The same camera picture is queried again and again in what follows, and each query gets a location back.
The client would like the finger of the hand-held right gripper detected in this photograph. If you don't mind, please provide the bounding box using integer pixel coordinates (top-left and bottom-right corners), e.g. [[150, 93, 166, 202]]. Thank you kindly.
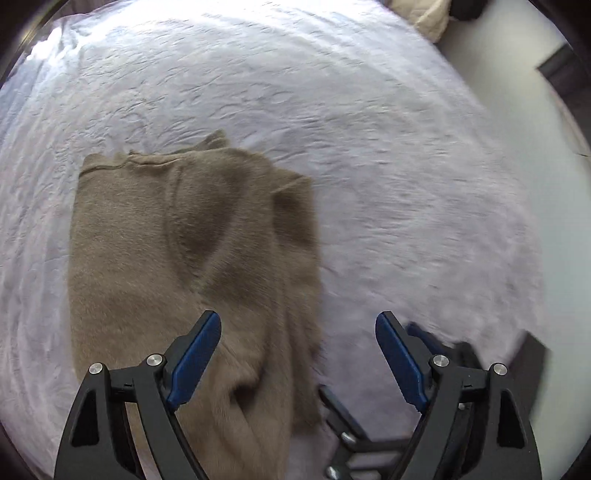
[[406, 322, 482, 370], [318, 384, 419, 480]]

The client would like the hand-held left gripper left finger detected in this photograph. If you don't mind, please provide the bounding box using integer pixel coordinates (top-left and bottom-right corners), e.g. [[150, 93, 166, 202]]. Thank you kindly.
[[54, 311, 222, 480]]

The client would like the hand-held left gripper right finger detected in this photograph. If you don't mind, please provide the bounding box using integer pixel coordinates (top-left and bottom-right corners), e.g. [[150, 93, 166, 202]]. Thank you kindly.
[[375, 311, 543, 480]]

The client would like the brown knit sweater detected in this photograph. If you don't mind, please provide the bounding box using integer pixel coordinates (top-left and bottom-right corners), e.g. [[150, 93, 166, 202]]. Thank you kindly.
[[68, 129, 325, 480]]

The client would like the white quilted bedspread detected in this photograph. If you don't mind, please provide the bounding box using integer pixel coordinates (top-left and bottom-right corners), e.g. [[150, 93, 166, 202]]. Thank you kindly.
[[0, 0, 575, 480]]

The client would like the dark panel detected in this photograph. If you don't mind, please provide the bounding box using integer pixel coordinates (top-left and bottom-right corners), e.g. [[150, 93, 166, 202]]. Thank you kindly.
[[536, 39, 591, 157]]

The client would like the beige bag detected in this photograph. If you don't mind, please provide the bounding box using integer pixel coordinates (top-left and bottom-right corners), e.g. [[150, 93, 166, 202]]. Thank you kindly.
[[385, 0, 451, 43]]

